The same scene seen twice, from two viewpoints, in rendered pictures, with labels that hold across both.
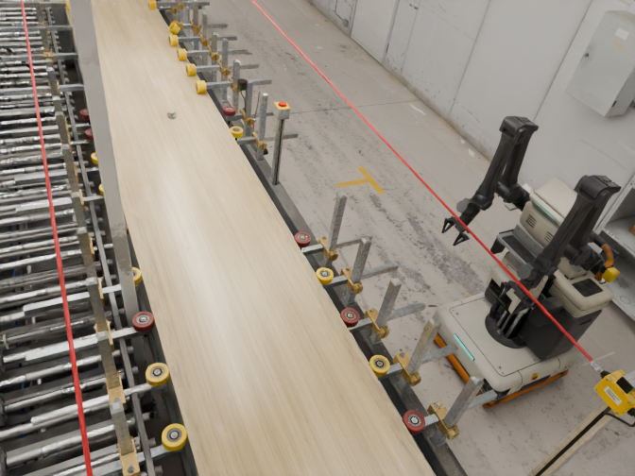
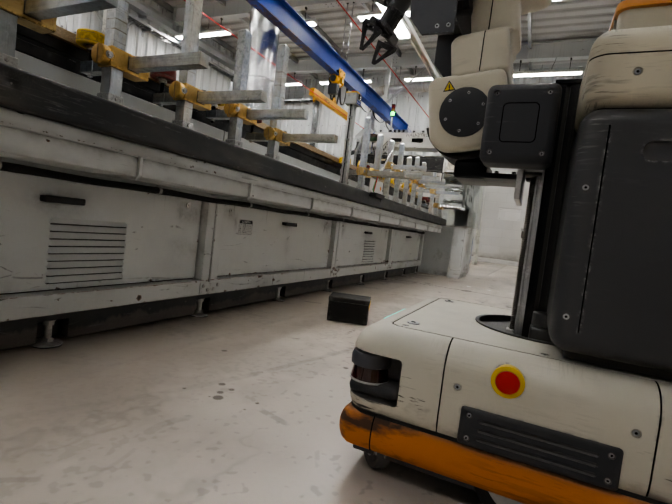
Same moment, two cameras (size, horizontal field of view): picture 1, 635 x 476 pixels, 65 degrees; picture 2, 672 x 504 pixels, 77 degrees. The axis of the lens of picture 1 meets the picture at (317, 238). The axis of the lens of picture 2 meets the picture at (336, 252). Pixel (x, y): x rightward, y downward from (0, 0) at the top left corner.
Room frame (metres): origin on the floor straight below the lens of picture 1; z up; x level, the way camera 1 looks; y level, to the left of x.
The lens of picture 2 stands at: (1.13, -1.75, 0.45)
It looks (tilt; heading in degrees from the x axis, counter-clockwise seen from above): 3 degrees down; 57
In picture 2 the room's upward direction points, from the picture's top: 7 degrees clockwise
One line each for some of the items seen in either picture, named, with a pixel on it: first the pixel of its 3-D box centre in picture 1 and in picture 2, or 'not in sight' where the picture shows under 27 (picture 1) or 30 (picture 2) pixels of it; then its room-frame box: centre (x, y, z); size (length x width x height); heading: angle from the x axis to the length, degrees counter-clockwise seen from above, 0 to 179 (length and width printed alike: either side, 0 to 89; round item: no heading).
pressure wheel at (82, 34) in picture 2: (376, 370); (91, 53); (1.16, -0.33, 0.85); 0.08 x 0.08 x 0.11
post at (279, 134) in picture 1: (277, 151); (347, 145); (2.46, 0.32, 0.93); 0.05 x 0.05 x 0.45; 33
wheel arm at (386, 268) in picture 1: (358, 276); (254, 115); (1.69, -0.23, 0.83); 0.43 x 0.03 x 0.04; 123
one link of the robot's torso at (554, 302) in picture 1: (522, 299); (485, 140); (1.88, -1.12, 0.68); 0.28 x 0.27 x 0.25; 32
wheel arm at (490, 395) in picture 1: (451, 412); (39, 9); (1.05, -0.63, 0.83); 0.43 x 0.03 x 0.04; 123
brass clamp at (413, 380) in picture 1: (406, 368); (121, 63); (1.22, -0.47, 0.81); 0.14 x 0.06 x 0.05; 33
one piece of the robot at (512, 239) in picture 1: (522, 255); (451, 12); (1.87, -0.99, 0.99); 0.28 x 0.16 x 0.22; 32
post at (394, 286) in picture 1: (383, 317); (187, 71); (1.42, -0.34, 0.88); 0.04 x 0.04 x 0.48; 33
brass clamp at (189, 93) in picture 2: (376, 323); (190, 96); (1.43, -0.33, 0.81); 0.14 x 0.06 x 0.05; 33
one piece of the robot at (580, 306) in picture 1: (541, 291); (613, 194); (2.07, -1.31, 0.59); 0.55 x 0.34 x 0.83; 32
